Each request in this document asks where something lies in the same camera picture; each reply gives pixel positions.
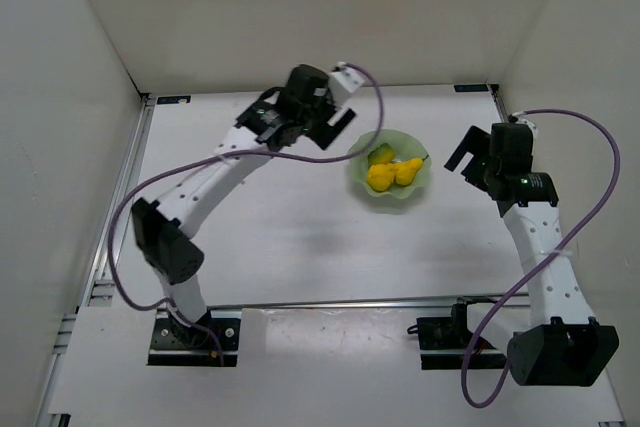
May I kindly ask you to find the green yellow fake mango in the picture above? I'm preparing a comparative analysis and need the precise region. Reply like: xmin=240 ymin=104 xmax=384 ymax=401
xmin=367 ymin=143 xmax=396 ymax=166

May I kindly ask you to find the yellow fake lemon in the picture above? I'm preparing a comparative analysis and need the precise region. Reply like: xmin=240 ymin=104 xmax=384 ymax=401
xmin=367 ymin=163 xmax=396 ymax=192

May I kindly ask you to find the yellow fake pear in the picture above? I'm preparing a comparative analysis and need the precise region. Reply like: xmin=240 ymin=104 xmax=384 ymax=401
xmin=391 ymin=157 xmax=427 ymax=187

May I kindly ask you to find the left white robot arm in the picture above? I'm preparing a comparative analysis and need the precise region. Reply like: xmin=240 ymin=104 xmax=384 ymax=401
xmin=131 ymin=64 xmax=364 ymax=349

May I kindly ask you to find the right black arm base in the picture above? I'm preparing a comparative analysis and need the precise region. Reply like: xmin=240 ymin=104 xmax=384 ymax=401
xmin=406 ymin=297 xmax=506 ymax=371

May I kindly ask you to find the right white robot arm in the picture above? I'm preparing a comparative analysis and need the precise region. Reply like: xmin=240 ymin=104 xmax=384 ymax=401
xmin=445 ymin=123 xmax=619 ymax=387

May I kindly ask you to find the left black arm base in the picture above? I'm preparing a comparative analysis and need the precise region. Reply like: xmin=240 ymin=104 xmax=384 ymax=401
xmin=147 ymin=309 xmax=241 ymax=368

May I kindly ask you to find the right blue label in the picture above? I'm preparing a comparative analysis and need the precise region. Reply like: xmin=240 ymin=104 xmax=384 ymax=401
xmin=454 ymin=84 xmax=489 ymax=93

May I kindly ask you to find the blue label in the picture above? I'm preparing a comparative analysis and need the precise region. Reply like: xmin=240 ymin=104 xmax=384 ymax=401
xmin=454 ymin=84 xmax=489 ymax=93
xmin=156 ymin=95 xmax=191 ymax=105

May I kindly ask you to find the left blue label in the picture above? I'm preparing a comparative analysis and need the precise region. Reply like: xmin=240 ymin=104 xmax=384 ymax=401
xmin=156 ymin=95 xmax=191 ymax=105

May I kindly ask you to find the white front cover board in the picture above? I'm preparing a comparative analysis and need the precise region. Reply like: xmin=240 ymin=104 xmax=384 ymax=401
xmin=49 ymin=308 xmax=623 ymax=426

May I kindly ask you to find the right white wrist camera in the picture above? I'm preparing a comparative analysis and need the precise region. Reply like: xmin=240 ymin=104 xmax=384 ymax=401
xmin=508 ymin=112 xmax=539 ymax=140

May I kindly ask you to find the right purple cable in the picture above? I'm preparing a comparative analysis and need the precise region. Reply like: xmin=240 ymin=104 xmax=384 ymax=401
xmin=459 ymin=108 xmax=622 ymax=408

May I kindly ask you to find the purple cable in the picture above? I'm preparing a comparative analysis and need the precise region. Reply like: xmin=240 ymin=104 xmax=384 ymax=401
xmin=459 ymin=108 xmax=622 ymax=408
xmin=108 ymin=62 xmax=385 ymax=366

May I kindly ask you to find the front aluminium rail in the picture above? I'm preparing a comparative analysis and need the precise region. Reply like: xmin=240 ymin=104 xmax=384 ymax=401
xmin=209 ymin=294 xmax=502 ymax=311

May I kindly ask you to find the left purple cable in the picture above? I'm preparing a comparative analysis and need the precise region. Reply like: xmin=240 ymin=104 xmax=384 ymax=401
xmin=108 ymin=62 xmax=385 ymax=366

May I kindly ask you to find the left aluminium rail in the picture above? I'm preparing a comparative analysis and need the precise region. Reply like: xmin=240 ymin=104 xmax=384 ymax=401
xmin=77 ymin=93 xmax=155 ymax=311

